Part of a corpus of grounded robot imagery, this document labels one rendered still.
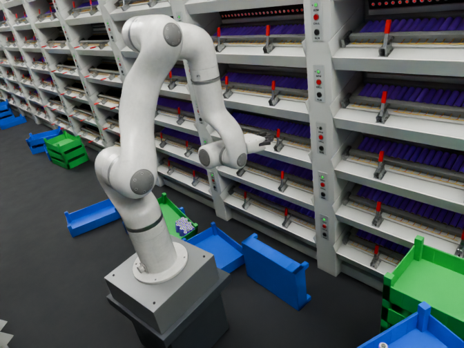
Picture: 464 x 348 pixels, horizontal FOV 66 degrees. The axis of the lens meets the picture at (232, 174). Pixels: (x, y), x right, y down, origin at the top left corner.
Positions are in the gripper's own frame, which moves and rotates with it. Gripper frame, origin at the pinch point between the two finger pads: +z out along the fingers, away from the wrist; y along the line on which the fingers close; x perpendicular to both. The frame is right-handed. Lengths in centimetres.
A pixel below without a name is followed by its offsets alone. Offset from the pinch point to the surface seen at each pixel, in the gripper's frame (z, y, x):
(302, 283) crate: -9, 26, -52
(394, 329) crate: -35, 70, -24
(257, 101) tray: 4.6, -8.7, 12.5
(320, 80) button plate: 0.4, 23.5, 23.5
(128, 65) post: 3, -113, 22
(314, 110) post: 2.3, 20.3, 13.0
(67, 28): -3, -183, 45
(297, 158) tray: 5.9, 10.9, -8.1
